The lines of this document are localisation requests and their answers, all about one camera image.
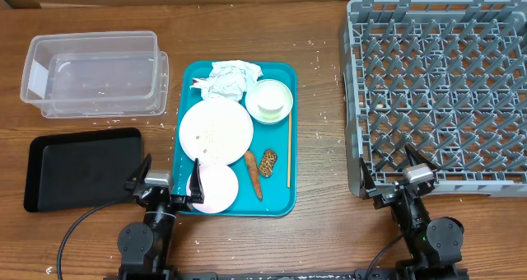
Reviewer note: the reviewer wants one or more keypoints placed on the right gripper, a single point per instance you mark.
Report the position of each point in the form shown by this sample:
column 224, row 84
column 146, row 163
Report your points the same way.
column 366, row 181

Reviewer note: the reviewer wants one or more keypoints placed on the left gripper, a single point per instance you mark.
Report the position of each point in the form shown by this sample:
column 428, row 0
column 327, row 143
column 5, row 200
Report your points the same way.
column 182, row 204

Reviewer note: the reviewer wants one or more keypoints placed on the white paper napkin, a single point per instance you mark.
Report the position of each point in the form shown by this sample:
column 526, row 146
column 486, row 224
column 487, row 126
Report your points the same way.
column 230, row 79

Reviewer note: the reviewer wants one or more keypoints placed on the white cup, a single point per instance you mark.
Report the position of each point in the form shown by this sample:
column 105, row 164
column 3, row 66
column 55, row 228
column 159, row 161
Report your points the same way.
column 270, row 100

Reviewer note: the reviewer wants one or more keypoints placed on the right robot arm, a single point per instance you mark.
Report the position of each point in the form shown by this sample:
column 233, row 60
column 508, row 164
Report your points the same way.
column 434, row 244

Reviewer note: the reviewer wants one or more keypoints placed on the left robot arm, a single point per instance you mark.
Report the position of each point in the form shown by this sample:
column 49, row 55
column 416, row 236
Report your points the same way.
column 144, row 246

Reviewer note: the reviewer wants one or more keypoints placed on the grey dishwasher rack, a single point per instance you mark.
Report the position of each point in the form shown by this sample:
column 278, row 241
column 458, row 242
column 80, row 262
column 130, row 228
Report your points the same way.
column 447, row 77

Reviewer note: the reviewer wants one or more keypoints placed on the clear plastic waste bin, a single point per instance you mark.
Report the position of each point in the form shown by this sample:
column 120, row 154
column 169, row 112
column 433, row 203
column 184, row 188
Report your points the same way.
column 96, row 75

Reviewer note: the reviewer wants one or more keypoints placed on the small pink plate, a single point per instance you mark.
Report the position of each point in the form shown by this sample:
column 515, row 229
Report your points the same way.
column 220, row 188

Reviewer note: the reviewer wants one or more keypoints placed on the large white dinner plate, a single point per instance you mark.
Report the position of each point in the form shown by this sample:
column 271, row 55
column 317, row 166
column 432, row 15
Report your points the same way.
column 216, row 131

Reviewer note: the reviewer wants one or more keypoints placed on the black plastic tray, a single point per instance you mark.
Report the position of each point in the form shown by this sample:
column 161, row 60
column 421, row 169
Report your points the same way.
column 80, row 170

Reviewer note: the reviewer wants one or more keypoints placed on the orange carrot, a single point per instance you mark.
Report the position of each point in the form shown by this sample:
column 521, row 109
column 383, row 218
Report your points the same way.
column 252, row 167

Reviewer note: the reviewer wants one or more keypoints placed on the teal serving tray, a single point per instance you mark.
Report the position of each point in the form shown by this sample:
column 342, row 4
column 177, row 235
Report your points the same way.
column 279, row 190

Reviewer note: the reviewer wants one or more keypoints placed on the brown patterned food piece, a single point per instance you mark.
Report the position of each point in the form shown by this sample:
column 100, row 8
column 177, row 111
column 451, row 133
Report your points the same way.
column 267, row 163

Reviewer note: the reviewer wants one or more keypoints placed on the wooden chopstick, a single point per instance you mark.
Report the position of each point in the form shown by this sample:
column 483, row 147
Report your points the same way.
column 289, row 150

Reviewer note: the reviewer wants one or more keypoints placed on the pale green bowl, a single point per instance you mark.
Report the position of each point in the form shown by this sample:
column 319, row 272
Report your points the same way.
column 251, row 102

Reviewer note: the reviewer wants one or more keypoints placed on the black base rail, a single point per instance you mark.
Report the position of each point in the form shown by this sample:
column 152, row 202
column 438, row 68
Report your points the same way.
column 284, row 276

